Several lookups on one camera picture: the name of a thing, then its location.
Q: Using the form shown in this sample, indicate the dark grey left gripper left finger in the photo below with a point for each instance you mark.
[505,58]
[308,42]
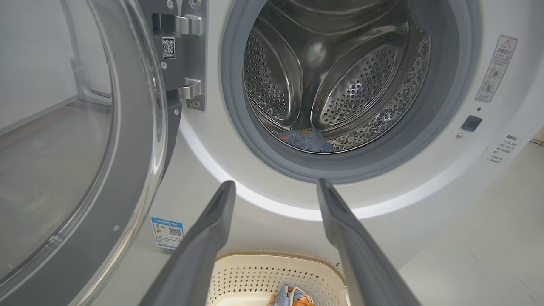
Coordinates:
[199,255]

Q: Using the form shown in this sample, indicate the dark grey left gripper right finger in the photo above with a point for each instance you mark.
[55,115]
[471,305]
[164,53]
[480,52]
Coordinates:
[361,263]

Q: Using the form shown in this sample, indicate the blue garment with cream lining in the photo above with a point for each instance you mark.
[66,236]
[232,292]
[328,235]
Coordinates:
[292,296]

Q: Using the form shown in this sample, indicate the round black glass washer door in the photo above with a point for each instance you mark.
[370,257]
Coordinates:
[127,212]

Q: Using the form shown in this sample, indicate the blue patterned garment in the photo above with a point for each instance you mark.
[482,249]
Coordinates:
[308,141]

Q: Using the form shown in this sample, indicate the cream perforated laundry basket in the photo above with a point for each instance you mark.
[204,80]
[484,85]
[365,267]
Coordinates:
[255,276]

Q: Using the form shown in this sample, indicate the grey rubber door gasket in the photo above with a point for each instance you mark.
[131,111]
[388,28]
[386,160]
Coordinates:
[340,168]

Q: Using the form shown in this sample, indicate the white front-load washing machine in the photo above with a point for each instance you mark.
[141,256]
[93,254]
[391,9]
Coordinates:
[425,178]

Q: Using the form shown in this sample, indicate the black square door latch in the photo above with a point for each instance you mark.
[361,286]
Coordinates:
[471,123]

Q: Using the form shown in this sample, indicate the metal door hinge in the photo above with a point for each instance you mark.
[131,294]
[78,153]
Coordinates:
[193,55]

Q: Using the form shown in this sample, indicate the blue energy label sticker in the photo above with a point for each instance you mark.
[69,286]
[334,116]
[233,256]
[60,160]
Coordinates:
[167,233]

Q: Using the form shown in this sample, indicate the steel perforated washer drum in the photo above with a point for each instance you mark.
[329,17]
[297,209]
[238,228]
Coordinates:
[352,85]

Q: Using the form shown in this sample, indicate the small printed text label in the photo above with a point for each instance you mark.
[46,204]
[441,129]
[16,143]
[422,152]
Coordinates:
[502,148]

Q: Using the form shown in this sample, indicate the white QR code sticker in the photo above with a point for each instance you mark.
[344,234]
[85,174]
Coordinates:
[168,48]

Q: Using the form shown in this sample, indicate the grey warning sticker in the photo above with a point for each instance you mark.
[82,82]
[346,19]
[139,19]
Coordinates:
[496,68]

